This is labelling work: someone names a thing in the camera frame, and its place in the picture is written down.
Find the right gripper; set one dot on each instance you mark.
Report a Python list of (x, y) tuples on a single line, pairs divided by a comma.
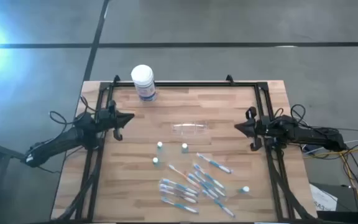
[(256, 128)]

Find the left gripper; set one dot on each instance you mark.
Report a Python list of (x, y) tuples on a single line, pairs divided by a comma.
[(114, 119)]

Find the teal mouthwash bottle white cap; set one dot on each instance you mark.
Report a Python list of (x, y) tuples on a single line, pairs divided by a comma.
[(245, 188), (155, 160), (184, 145), (159, 144)]

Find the blue white toothbrush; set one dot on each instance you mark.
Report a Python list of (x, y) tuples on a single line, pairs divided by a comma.
[(207, 186), (219, 203), (214, 164), (179, 205), (179, 186), (209, 177)]

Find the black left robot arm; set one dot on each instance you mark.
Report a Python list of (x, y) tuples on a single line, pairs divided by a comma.
[(57, 141)]

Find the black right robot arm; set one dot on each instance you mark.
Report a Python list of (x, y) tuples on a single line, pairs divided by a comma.
[(315, 137)]

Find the white wipes canister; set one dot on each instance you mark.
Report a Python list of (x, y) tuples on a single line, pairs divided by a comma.
[(142, 77)]

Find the clear acrylic organizer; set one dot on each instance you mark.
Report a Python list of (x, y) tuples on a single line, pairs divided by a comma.
[(190, 129)]

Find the purple white wrapped toothbrush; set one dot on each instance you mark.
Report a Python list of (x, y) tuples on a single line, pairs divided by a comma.
[(179, 196), (177, 190)]

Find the black floor tape strip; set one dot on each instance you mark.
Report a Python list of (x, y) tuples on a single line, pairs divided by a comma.
[(197, 44), (99, 31)]

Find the white paper sheet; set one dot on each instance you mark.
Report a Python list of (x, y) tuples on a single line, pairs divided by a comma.
[(322, 199)]

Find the dark storage box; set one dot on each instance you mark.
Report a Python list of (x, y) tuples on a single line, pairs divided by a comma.
[(348, 196)]

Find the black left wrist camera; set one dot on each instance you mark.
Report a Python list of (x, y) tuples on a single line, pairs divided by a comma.
[(107, 115)]

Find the black aluminium table frame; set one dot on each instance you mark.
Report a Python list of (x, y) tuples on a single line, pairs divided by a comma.
[(182, 84)]

